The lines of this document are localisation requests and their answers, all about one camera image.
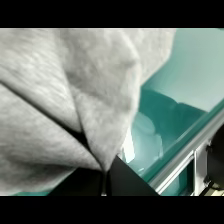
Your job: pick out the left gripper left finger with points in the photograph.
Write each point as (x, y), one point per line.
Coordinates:
(81, 182)

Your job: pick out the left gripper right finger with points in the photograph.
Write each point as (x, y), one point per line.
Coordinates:
(126, 181)

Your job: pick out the grey garment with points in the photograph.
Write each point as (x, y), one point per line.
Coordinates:
(60, 100)

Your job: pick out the silver frame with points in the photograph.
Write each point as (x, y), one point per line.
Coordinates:
(186, 160)

